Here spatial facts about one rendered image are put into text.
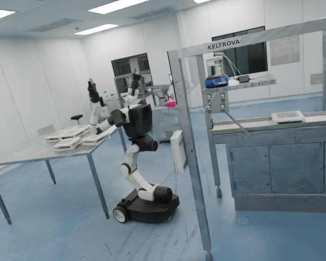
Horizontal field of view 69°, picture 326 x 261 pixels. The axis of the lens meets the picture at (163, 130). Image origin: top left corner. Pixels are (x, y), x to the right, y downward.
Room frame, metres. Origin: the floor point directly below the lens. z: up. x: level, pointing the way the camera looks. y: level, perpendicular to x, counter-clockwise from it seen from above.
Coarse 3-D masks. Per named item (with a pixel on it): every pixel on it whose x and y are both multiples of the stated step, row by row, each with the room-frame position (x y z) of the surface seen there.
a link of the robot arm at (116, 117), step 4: (116, 112) 2.22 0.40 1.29; (120, 112) 2.25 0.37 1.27; (112, 116) 2.23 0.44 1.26; (116, 116) 2.20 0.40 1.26; (120, 116) 2.21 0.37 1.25; (108, 120) 2.23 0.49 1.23; (112, 120) 2.21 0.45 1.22; (116, 120) 2.18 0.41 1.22; (120, 120) 2.18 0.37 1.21; (112, 124) 2.24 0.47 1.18
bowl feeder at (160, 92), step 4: (156, 88) 5.17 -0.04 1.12; (160, 88) 5.16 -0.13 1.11; (164, 88) 4.85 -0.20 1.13; (156, 92) 4.87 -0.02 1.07; (160, 92) 4.85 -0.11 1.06; (164, 92) 4.87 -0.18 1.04; (160, 96) 4.92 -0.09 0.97; (164, 96) 4.94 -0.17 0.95; (168, 96) 4.86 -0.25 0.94; (172, 96) 4.83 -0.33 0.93; (160, 100) 4.94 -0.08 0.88; (164, 100) 4.93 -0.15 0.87; (168, 100) 4.85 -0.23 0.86; (160, 104) 4.95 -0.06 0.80; (164, 104) 4.93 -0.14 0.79
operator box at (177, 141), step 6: (180, 132) 1.57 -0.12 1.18; (174, 138) 1.46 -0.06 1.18; (180, 138) 1.51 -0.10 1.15; (174, 144) 1.46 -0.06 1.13; (180, 144) 1.46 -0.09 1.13; (174, 150) 1.46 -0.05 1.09; (180, 150) 1.46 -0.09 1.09; (174, 156) 1.47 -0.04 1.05; (180, 156) 1.45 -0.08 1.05; (186, 156) 1.57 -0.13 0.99; (174, 162) 1.47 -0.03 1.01; (180, 162) 1.46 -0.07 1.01; (186, 162) 1.53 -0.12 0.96; (180, 168) 1.46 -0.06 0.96
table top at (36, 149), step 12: (108, 132) 3.13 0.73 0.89; (24, 144) 3.40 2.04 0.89; (36, 144) 3.25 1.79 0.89; (48, 144) 3.12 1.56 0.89; (0, 156) 3.00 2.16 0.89; (12, 156) 2.88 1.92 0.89; (24, 156) 2.77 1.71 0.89; (36, 156) 2.67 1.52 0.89; (48, 156) 2.57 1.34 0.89; (60, 156) 2.53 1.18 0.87; (72, 156) 2.49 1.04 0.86
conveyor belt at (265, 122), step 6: (270, 120) 2.22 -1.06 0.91; (306, 120) 2.02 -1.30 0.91; (312, 120) 1.99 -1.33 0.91; (318, 120) 1.96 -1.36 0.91; (216, 126) 2.36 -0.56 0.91; (222, 126) 2.33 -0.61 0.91; (228, 126) 2.29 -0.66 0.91; (234, 126) 2.25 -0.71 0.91; (246, 126) 2.18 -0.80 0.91; (252, 126) 2.14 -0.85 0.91; (300, 126) 1.91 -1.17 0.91; (306, 126) 1.89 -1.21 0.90; (234, 132) 2.10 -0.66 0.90
